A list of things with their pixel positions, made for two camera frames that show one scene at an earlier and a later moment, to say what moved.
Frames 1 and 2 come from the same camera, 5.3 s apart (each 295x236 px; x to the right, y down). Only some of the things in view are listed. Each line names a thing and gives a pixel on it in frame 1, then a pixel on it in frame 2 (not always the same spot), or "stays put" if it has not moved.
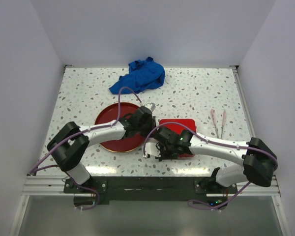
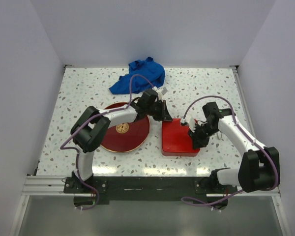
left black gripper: x=152 y=122 to x=163 y=114
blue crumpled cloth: x=145 y=74 stays put
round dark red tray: x=109 y=113 stays put
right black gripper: x=160 y=146 to x=197 y=141
